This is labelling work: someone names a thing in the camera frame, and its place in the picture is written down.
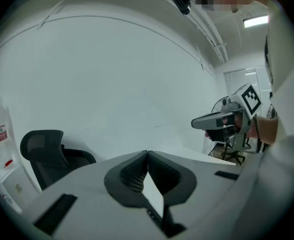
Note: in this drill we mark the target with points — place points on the ceiling light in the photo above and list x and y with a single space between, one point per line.
255 21

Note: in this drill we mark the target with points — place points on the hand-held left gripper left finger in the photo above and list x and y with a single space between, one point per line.
122 184

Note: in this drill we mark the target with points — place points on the black mesh office chair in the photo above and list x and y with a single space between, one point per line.
44 149

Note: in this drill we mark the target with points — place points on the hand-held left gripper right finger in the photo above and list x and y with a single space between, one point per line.
172 181

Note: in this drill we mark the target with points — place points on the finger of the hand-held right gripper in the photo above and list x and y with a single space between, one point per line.
207 121
215 135

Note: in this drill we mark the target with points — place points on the person's right forearm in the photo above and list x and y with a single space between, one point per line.
267 131

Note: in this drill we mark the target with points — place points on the white ceiling conduit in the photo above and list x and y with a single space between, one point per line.
212 34

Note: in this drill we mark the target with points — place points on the window blinds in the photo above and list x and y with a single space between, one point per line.
242 81

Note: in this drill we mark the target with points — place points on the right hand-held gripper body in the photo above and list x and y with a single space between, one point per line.
247 101

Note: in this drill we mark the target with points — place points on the white water dispenser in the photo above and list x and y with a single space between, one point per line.
9 184

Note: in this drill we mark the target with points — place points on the person's beige shirt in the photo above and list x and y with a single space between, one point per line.
287 171

